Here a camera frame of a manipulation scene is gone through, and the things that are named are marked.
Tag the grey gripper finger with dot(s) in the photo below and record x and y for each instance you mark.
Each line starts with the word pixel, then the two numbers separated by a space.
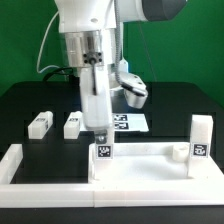
pixel 101 136

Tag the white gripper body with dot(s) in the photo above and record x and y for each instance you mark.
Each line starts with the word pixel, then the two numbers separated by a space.
pixel 96 107

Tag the white desk tabletop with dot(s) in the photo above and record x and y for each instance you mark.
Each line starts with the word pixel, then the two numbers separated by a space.
pixel 158 161

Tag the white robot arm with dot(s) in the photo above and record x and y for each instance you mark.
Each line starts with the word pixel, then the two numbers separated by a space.
pixel 93 36

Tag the marker tag sheet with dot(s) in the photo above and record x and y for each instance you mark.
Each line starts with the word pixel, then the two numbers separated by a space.
pixel 130 122

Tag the white U-shaped obstacle frame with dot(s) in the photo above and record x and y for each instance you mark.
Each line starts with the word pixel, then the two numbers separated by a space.
pixel 103 194

